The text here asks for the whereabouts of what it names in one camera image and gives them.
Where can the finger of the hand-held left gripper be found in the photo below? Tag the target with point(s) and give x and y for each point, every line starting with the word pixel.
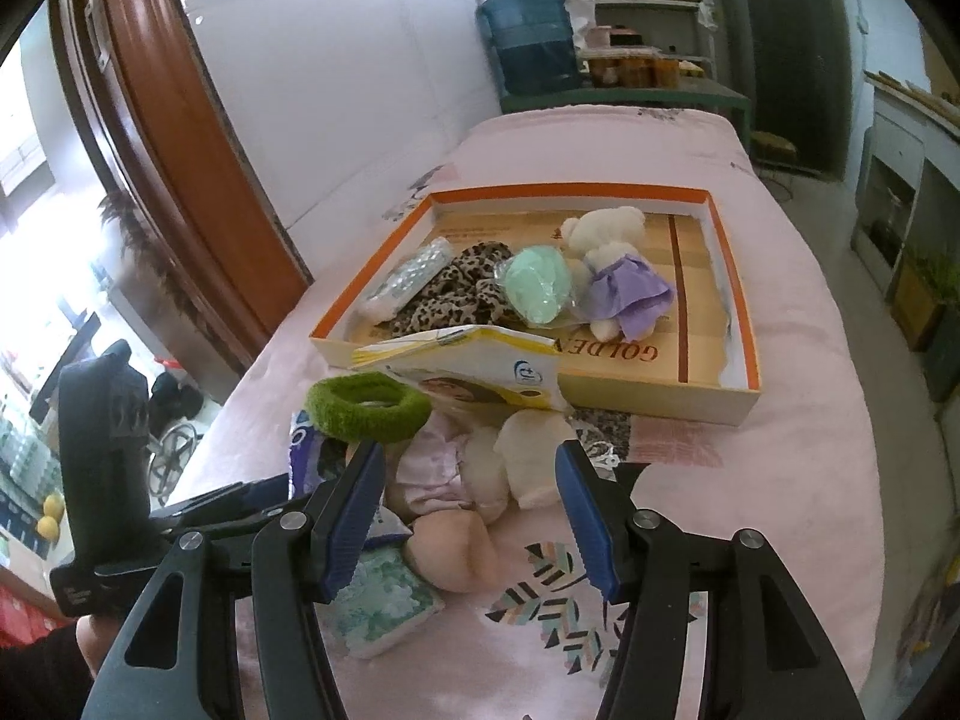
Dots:
pixel 202 521
pixel 225 496

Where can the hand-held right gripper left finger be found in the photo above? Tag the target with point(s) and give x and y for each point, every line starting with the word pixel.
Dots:
pixel 349 532

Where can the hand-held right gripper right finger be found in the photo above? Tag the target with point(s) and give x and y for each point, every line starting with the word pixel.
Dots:
pixel 589 532

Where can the green patterned tissue pack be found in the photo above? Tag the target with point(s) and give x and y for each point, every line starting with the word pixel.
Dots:
pixel 382 600

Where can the purple white packet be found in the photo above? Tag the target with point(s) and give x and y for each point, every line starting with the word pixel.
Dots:
pixel 304 457

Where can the teddy bear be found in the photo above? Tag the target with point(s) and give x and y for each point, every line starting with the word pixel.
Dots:
pixel 622 285
pixel 525 457

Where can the peach puff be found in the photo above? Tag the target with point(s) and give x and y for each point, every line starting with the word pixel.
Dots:
pixel 450 551

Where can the green terry headband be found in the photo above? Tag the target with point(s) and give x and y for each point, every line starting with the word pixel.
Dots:
pixel 330 409

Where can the orange rimmed cardboard box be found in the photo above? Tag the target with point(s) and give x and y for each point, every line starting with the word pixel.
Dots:
pixel 675 360

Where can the yellow white packet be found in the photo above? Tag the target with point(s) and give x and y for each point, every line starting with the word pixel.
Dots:
pixel 480 367

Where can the mint green puff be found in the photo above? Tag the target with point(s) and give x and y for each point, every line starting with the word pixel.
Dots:
pixel 536 285

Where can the leopard print cloth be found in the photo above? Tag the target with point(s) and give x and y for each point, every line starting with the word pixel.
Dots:
pixel 450 292

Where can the clear pack of white pads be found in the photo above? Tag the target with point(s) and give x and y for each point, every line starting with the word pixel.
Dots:
pixel 412 274

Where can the person's left forearm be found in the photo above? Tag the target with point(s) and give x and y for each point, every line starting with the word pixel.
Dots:
pixel 37 679

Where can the yellow fruit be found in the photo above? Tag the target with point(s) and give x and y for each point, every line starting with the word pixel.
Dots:
pixel 51 504
pixel 45 529

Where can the black dumbbells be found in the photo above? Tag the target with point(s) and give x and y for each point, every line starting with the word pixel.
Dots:
pixel 176 394

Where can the dried hanging plant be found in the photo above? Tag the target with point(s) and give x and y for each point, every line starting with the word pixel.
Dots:
pixel 139 240

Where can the wooden planter box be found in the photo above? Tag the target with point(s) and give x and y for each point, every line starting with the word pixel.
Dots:
pixel 922 304

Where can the wooden stool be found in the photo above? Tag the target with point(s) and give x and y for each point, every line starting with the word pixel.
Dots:
pixel 772 144

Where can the row of amber jars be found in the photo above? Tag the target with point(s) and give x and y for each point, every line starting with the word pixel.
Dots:
pixel 630 67

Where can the grey kitchen counter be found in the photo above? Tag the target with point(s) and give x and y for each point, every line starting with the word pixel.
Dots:
pixel 900 150

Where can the blue water jug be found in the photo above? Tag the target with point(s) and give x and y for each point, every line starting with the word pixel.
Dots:
pixel 529 37

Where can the dark grey refrigerator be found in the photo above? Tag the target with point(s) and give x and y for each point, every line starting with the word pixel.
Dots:
pixel 787 52

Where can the grey metal shelf rack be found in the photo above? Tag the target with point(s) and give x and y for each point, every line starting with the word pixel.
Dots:
pixel 645 4

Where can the brown wooden door frame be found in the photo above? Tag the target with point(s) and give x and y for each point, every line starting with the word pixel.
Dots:
pixel 172 127

